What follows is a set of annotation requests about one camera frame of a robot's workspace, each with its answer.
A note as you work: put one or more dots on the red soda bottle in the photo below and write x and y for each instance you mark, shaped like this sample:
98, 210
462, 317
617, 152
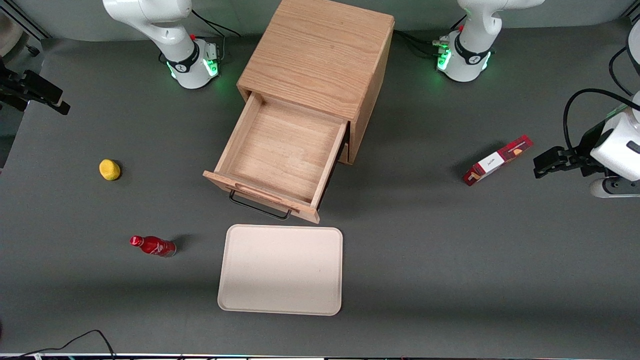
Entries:
155, 246

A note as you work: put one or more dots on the beige round stool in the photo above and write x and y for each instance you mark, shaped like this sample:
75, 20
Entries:
7, 35

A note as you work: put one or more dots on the light oak wooden cabinet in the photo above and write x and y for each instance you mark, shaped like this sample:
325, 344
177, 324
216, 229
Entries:
320, 55

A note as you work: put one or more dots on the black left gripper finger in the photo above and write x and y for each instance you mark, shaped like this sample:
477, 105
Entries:
580, 162
550, 161

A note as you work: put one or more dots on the beige rectangular tray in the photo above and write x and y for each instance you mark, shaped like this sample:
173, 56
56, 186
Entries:
280, 270

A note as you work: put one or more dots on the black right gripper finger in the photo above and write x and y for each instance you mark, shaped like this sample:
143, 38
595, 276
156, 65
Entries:
42, 87
12, 96

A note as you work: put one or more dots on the yellow lemon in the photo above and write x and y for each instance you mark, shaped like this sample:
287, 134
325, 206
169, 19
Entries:
109, 169

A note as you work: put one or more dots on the red tartan shortbread box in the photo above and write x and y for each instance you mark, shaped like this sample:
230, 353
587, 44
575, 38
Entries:
495, 161

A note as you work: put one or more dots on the light oak wooden drawer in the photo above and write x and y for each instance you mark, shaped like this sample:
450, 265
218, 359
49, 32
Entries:
285, 150

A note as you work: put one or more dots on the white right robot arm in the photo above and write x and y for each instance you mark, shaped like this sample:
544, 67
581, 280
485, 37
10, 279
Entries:
170, 35

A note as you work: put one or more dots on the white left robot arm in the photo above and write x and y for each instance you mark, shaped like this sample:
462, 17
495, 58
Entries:
470, 55

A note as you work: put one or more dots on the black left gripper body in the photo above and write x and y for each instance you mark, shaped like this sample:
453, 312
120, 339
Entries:
588, 141

